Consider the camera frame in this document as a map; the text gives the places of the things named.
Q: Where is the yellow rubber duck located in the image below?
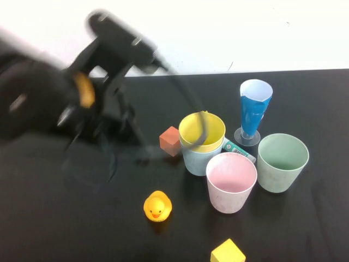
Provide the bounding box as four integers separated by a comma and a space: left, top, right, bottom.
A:
143, 190, 173, 223

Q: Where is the pink plastic cup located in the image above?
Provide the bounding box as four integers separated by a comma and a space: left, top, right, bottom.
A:
206, 152, 258, 214

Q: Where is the yellow plastic cup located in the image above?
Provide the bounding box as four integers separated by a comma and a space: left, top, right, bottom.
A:
178, 111, 226, 153

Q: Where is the clear cone glass blue paper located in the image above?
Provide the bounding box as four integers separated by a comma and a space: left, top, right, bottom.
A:
233, 79, 274, 148

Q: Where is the green plastic cup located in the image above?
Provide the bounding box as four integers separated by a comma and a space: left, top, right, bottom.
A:
257, 133, 310, 194

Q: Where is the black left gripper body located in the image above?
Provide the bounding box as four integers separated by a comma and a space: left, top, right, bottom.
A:
89, 65, 137, 145

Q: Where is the black camera cable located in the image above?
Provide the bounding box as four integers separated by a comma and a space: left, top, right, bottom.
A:
154, 56, 210, 151

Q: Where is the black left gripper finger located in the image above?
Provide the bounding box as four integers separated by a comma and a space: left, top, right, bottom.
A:
128, 105, 148, 150
114, 106, 134, 145

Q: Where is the light blue plastic cup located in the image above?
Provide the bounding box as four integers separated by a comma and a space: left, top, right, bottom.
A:
179, 139, 224, 177

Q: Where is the red foam cube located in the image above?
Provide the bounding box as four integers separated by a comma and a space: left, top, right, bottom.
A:
159, 126, 183, 158

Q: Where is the white green glue stick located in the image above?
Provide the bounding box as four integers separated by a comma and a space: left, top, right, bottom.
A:
222, 137, 257, 164

